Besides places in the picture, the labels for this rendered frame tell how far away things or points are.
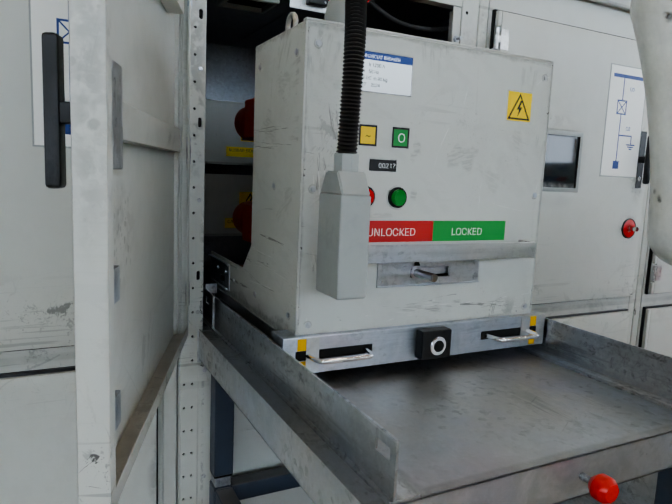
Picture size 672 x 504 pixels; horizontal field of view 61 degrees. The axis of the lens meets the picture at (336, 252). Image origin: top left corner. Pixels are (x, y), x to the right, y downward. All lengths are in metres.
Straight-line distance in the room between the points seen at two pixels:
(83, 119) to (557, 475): 0.65
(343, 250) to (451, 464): 0.30
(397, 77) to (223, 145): 0.96
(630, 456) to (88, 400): 0.66
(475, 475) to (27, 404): 0.80
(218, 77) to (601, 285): 1.35
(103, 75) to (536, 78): 0.79
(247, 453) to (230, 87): 1.19
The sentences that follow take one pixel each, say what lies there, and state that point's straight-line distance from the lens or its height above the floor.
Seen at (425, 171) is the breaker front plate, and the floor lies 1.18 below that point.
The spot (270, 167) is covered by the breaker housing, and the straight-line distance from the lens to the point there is 0.98.
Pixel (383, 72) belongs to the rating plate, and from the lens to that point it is 0.93.
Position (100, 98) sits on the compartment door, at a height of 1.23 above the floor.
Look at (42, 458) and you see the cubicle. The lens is 1.23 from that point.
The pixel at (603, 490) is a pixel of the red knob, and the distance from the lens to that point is 0.79.
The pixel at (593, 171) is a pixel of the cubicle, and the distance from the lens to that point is 1.76.
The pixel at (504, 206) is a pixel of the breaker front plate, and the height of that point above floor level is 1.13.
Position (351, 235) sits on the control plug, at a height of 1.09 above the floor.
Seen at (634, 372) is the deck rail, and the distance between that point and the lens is 1.08.
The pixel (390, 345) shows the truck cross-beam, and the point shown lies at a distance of 0.97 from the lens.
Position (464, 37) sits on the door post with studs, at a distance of 1.48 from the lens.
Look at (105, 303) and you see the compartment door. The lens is 0.56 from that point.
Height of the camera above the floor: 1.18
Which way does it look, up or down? 8 degrees down
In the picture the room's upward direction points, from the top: 3 degrees clockwise
